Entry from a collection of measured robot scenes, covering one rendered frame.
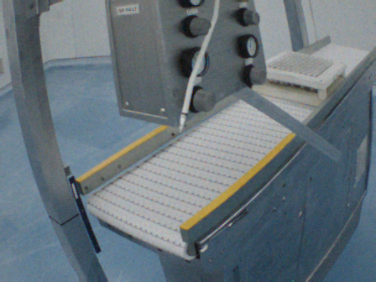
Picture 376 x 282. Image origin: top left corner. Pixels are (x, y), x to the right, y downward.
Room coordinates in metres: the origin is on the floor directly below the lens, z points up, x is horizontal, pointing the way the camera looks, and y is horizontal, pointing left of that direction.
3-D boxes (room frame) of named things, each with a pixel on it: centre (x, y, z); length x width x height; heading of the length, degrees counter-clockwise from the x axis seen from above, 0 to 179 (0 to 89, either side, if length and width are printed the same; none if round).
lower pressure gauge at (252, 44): (0.63, -0.11, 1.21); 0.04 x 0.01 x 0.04; 136
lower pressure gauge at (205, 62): (0.54, -0.02, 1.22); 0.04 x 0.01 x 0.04; 136
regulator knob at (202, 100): (0.53, -0.02, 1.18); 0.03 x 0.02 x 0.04; 136
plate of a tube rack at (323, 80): (1.15, -0.36, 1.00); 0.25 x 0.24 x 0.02; 47
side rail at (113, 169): (1.22, -0.24, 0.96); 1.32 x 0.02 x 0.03; 136
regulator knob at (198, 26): (0.55, -0.04, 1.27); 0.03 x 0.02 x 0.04; 136
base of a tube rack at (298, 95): (1.15, -0.36, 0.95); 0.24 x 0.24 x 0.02; 47
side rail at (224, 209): (1.03, -0.43, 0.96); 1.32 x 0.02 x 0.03; 136
